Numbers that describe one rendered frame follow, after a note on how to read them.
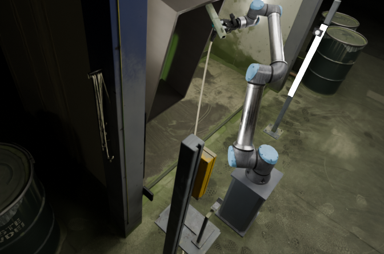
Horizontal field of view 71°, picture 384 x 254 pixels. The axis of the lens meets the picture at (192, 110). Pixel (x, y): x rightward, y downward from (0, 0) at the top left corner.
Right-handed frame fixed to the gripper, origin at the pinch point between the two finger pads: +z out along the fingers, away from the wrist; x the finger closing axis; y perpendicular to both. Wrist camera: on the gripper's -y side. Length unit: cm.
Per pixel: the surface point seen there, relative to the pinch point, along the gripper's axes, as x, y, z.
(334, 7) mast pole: -6, 3, -113
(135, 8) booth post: -38, -74, 69
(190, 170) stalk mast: -100, -63, 69
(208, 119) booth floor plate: -23, 149, -18
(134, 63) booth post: -47, -52, 73
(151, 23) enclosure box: 8.7, -6.8, 46.5
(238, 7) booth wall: 111, 122, -116
